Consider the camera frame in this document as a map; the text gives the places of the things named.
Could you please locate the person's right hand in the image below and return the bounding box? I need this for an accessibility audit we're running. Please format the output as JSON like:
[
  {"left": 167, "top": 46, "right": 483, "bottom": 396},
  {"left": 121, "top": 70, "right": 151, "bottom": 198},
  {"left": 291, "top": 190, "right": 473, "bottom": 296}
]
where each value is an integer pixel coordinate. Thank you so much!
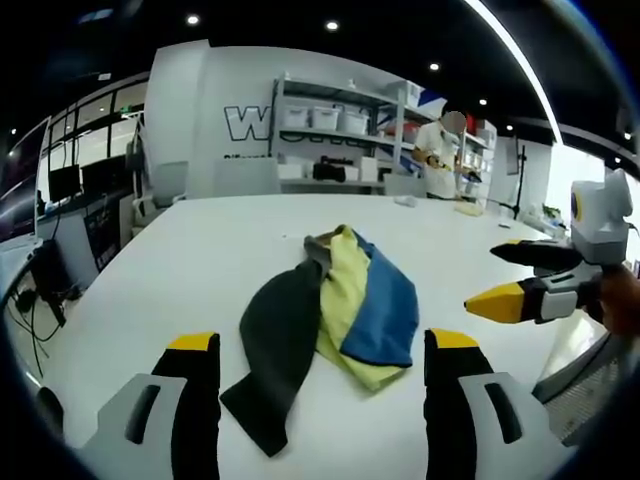
[{"left": 582, "top": 263, "right": 640, "bottom": 337}]

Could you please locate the green potted plant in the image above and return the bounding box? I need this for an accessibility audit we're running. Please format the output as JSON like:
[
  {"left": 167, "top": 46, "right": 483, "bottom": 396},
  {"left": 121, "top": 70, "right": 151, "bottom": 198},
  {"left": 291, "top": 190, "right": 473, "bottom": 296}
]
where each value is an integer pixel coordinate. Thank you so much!
[{"left": 541, "top": 203, "right": 569, "bottom": 229}]

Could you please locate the black cable bundle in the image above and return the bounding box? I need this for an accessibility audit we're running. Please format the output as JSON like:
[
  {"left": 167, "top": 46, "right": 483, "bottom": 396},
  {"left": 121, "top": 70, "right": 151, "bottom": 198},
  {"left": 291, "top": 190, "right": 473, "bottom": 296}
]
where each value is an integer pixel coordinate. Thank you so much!
[{"left": 7, "top": 279, "right": 69, "bottom": 379}]

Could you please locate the white storage bin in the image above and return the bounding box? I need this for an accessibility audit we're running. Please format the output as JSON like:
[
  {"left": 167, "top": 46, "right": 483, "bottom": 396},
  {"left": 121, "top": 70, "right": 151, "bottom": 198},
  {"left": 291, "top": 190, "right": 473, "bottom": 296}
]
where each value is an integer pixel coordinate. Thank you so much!
[
  {"left": 311, "top": 105, "right": 342, "bottom": 130},
  {"left": 341, "top": 109, "right": 372, "bottom": 135},
  {"left": 279, "top": 104, "right": 310, "bottom": 129}
]

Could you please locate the black computer monitor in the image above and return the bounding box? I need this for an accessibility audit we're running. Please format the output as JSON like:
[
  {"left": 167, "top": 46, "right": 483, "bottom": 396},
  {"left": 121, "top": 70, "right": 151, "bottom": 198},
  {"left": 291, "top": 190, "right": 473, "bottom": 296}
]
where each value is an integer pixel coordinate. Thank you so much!
[
  {"left": 80, "top": 155, "right": 127, "bottom": 197},
  {"left": 47, "top": 163, "right": 82, "bottom": 202}
]

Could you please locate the ceiling light strip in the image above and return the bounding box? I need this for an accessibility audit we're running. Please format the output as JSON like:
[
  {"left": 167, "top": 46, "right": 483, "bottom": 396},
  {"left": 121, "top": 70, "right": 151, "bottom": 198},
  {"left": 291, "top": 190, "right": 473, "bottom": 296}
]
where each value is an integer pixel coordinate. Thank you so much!
[{"left": 462, "top": 0, "right": 569, "bottom": 146}]

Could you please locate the grey metal shelving unit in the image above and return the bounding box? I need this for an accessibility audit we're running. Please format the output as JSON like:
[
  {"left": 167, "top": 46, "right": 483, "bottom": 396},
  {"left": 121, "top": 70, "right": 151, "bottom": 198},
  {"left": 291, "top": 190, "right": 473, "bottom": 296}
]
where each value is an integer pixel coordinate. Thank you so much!
[{"left": 271, "top": 73, "right": 497, "bottom": 194}]

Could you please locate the grey office chair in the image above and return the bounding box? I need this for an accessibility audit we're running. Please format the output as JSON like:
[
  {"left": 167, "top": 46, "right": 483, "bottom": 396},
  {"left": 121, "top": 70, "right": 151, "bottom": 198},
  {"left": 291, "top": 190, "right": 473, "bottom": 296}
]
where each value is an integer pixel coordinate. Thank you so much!
[{"left": 130, "top": 159, "right": 190, "bottom": 224}]

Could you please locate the grey chair back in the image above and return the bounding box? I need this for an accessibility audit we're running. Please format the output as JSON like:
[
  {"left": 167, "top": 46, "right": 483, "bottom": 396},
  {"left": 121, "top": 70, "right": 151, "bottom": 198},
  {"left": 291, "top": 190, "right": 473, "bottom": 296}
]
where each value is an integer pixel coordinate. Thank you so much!
[
  {"left": 213, "top": 157, "right": 282, "bottom": 198},
  {"left": 382, "top": 172, "right": 427, "bottom": 198}
]

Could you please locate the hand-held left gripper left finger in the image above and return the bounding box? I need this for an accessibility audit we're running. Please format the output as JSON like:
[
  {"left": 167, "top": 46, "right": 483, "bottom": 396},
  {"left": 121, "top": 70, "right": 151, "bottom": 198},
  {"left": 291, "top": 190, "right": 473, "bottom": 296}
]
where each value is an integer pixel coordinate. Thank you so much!
[{"left": 74, "top": 331, "right": 222, "bottom": 480}]

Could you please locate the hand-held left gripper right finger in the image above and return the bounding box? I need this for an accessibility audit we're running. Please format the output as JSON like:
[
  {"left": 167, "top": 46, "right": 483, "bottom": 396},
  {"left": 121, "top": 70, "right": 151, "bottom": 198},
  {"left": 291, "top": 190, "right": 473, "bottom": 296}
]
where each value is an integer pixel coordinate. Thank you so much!
[{"left": 423, "top": 328, "right": 571, "bottom": 480}]

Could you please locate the black tripod stand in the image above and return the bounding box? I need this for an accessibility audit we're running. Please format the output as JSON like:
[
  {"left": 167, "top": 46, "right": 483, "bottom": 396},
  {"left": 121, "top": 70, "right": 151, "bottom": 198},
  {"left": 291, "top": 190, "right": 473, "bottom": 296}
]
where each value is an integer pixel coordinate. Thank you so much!
[{"left": 487, "top": 143, "right": 532, "bottom": 221}]

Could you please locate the large dark display screen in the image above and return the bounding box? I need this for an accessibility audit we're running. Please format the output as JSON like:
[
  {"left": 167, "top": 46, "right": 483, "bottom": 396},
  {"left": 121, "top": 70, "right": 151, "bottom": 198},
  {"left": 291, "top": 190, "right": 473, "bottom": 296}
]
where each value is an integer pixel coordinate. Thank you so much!
[{"left": 0, "top": 117, "right": 52, "bottom": 244}]

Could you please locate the black bag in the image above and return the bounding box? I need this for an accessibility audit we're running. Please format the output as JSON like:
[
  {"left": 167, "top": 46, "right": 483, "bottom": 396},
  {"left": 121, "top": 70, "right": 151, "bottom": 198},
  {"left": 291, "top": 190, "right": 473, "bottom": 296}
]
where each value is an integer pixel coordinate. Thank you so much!
[{"left": 313, "top": 159, "right": 347, "bottom": 182}]

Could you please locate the grey mesh panel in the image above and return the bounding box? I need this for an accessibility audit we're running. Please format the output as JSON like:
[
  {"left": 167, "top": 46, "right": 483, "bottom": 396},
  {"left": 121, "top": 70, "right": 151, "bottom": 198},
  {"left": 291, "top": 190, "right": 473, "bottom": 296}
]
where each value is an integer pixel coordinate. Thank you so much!
[{"left": 531, "top": 327, "right": 640, "bottom": 447}]

